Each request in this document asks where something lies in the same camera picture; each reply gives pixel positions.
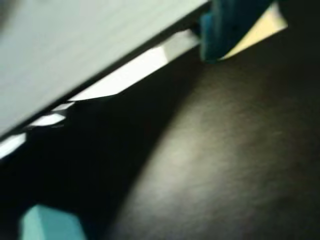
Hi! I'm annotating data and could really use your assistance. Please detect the cream masking tape piece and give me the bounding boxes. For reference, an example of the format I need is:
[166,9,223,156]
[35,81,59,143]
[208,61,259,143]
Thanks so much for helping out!
[221,1,289,61]

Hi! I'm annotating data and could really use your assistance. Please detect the white corrugated board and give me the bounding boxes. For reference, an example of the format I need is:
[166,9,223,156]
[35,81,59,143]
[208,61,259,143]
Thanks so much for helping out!
[0,0,210,137]

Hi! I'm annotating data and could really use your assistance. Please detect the teal faceted block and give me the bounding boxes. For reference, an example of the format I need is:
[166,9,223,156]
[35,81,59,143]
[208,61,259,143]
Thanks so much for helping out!
[18,203,87,240]

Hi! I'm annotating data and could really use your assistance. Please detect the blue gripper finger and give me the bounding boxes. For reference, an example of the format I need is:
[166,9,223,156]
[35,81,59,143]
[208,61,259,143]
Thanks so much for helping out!
[199,0,276,65]

